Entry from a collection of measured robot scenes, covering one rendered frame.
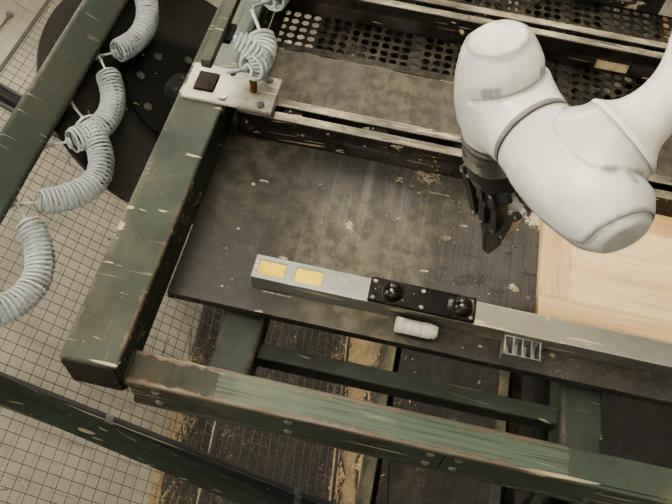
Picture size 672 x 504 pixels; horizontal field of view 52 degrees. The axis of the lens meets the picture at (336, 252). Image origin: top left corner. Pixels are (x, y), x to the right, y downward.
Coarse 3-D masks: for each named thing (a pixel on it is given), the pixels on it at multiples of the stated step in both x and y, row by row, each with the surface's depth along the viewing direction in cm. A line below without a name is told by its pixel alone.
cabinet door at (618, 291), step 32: (544, 224) 142; (544, 256) 138; (576, 256) 139; (608, 256) 139; (640, 256) 140; (544, 288) 134; (576, 288) 135; (608, 288) 135; (640, 288) 136; (576, 320) 131; (608, 320) 131; (640, 320) 132
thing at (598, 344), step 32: (288, 288) 129; (320, 288) 128; (352, 288) 129; (448, 320) 127; (480, 320) 127; (512, 320) 127; (544, 320) 128; (576, 352) 127; (608, 352) 125; (640, 352) 126
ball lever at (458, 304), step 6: (450, 300) 126; (456, 300) 116; (462, 300) 115; (468, 300) 115; (450, 306) 126; (456, 306) 115; (462, 306) 115; (468, 306) 115; (456, 312) 116; (462, 312) 115; (468, 312) 115; (462, 318) 116
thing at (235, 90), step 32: (256, 64) 136; (192, 96) 142; (224, 96) 142; (256, 96) 143; (256, 128) 149; (288, 128) 147; (320, 128) 145; (352, 128) 145; (384, 128) 146; (416, 128) 146; (384, 160) 149; (416, 160) 147; (448, 160) 145
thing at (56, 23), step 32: (64, 0) 190; (128, 0) 203; (160, 0) 211; (192, 0) 218; (160, 32) 207; (192, 32) 214; (96, 64) 190; (128, 64) 196; (160, 64) 202; (96, 96) 186; (128, 96) 192; (160, 96) 198; (64, 128) 178; (128, 128) 189; (160, 128) 194; (128, 160) 186; (128, 192) 182
